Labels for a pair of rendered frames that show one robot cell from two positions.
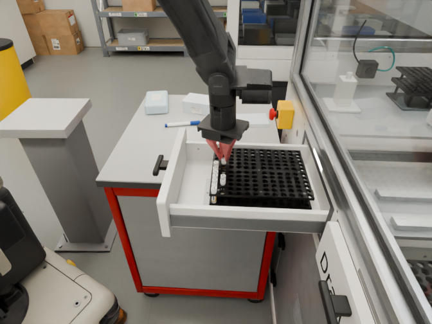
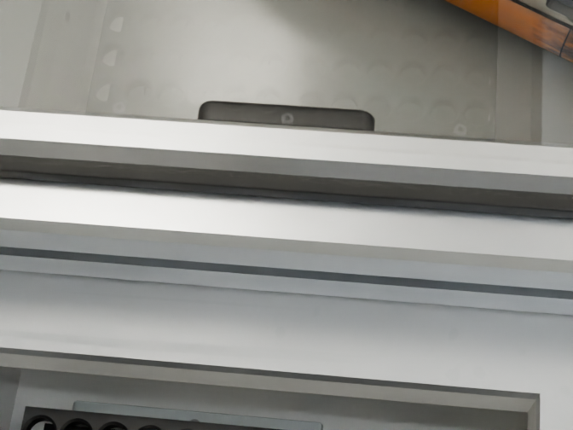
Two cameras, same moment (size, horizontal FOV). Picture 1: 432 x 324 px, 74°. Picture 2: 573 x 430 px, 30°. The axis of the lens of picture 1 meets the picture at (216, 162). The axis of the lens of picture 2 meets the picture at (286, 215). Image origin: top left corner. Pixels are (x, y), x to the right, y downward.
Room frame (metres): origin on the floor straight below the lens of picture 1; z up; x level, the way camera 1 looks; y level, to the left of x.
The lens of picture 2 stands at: (0.24, -0.38, 1.30)
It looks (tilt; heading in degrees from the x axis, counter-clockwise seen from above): 66 degrees down; 99
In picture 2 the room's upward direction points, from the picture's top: 7 degrees counter-clockwise
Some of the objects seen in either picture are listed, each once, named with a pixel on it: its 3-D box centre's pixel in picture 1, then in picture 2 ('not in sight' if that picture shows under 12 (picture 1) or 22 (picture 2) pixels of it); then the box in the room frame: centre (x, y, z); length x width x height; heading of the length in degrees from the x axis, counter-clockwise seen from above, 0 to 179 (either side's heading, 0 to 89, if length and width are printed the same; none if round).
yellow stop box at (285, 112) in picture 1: (283, 114); not in sight; (0.85, -0.22, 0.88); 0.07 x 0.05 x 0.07; 177
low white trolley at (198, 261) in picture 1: (204, 200); not in sight; (0.95, 0.06, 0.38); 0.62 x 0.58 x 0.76; 177
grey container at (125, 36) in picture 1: (134, 36); not in sight; (4.49, 1.21, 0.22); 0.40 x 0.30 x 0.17; 90
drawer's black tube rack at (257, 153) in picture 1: (257, 180); not in sight; (0.53, -0.10, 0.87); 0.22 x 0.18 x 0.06; 87
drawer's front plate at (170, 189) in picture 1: (175, 175); not in sight; (0.54, 0.10, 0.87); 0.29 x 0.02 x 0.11; 177
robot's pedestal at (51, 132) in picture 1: (72, 180); not in sight; (1.09, 0.72, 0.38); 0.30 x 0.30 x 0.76; 0
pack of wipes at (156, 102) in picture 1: (157, 101); not in sight; (1.14, 0.25, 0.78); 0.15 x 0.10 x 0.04; 7
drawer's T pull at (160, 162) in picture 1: (163, 164); not in sight; (0.54, 0.13, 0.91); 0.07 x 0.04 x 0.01; 177
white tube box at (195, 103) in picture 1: (200, 104); not in sight; (1.11, 0.07, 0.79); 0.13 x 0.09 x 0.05; 72
